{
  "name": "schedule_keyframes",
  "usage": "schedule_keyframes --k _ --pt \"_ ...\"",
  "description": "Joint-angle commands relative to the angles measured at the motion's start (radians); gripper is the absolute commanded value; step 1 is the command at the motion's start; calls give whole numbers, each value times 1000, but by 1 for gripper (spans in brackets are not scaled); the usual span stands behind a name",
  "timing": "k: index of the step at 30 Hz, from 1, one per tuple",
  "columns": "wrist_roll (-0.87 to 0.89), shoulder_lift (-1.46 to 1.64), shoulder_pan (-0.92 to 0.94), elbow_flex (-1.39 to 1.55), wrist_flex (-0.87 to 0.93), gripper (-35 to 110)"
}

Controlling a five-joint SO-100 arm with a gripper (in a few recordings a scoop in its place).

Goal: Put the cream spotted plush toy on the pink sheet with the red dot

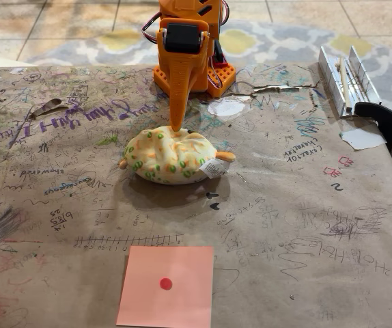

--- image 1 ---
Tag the thin wooden stick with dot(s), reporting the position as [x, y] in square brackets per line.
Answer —
[343, 82]

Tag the scribbled brown paper table cover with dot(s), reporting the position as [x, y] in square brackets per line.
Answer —
[284, 205]

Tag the orange gripper black servo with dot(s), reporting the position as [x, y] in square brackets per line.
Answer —
[182, 66]

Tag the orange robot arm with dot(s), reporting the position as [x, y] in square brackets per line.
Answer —
[213, 77]

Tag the curled torn brown paper piece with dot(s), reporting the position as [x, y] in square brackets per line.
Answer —
[47, 106]

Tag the grey yellow patterned rug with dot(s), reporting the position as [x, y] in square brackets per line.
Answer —
[278, 41]

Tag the pink paper with red dot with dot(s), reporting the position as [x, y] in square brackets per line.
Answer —
[168, 300]

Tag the yellow spotted plush toy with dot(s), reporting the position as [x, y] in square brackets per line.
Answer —
[172, 157]

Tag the white paper scrap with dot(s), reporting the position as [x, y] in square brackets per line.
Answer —
[363, 138]

